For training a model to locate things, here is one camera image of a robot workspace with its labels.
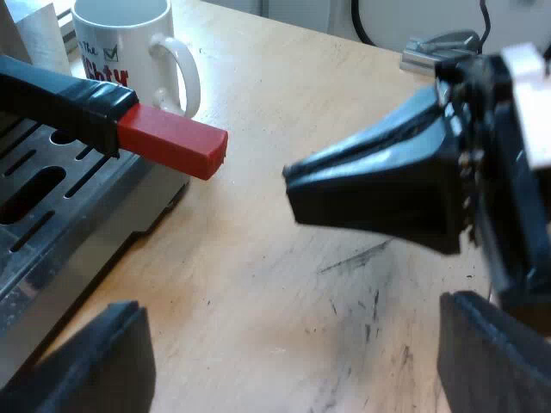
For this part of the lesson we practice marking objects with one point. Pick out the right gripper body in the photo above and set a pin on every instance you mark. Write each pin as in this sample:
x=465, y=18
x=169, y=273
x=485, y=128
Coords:
x=503, y=206

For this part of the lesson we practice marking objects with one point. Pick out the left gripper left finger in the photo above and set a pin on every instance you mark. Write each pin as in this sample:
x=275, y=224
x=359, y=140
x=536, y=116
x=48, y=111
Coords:
x=94, y=370

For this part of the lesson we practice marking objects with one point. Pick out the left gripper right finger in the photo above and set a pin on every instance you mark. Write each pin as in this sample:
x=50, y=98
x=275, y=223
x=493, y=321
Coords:
x=490, y=365

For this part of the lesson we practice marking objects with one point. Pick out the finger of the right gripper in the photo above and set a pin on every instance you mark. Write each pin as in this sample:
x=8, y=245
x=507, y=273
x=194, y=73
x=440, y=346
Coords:
x=387, y=193
x=387, y=125

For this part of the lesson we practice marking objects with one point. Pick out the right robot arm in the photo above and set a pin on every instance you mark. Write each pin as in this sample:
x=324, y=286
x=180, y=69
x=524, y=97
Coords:
x=534, y=107

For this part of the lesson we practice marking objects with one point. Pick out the steel espresso machine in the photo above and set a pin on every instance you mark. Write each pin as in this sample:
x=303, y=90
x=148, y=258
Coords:
x=64, y=223

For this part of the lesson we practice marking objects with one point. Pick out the white mug with red and black print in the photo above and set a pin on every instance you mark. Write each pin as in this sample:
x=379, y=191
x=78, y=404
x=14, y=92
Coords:
x=125, y=47

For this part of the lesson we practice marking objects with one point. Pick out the metal block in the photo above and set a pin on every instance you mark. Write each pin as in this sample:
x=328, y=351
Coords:
x=41, y=43

